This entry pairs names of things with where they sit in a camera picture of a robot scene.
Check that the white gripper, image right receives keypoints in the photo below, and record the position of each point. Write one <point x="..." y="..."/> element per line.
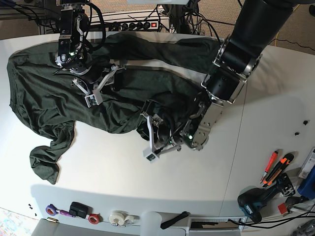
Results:
<point x="161" y="138"/>

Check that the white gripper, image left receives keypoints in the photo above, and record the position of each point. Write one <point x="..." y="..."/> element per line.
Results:
<point x="94" y="97"/>

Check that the dark green t-shirt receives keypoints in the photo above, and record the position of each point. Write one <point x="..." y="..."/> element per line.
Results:
<point x="49" y="105"/>

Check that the black robot arm, image right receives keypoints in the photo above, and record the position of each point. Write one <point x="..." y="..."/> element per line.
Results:
<point x="237" y="58"/>

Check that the white plastic cup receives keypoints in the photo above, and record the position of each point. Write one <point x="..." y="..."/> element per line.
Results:
<point x="150" y="223"/>

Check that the red tape roll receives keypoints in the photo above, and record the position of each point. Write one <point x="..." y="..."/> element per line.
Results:
<point x="94" y="218"/>

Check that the purple tape roll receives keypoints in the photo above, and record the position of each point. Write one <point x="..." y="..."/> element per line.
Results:
<point x="51" y="210"/>

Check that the orange black utility knife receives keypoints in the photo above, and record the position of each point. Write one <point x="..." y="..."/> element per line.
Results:
<point x="280" y="166"/>

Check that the red square tag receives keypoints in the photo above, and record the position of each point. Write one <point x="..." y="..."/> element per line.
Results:
<point x="282" y="208"/>

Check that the blue box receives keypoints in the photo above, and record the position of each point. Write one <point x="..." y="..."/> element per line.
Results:
<point x="307" y="186"/>

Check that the black power strip red switch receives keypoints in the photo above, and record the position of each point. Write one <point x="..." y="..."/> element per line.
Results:
<point x="133" y="26"/>

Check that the black action camera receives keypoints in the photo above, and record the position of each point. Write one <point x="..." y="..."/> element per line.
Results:
<point x="78" y="210"/>

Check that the teal black cordless drill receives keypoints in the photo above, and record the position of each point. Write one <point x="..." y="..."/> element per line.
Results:
<point x="253" y="200"/>

